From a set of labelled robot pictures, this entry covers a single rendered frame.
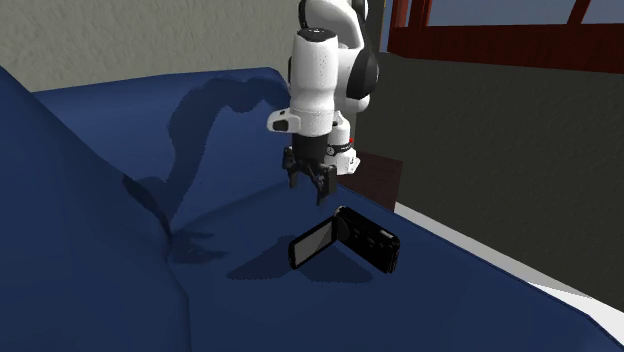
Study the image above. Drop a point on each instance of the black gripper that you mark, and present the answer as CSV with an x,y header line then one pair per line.
x,y
309,148

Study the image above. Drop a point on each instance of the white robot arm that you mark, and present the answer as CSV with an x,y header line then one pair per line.
x,y
314,73

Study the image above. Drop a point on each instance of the dark red robot stand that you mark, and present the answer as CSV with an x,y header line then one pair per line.
x,y
378,180

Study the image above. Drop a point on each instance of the blue sofa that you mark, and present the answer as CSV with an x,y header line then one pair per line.
x,y
122,273

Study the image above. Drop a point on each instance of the dark red wooden railing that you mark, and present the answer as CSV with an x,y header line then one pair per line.
x,y
502,46

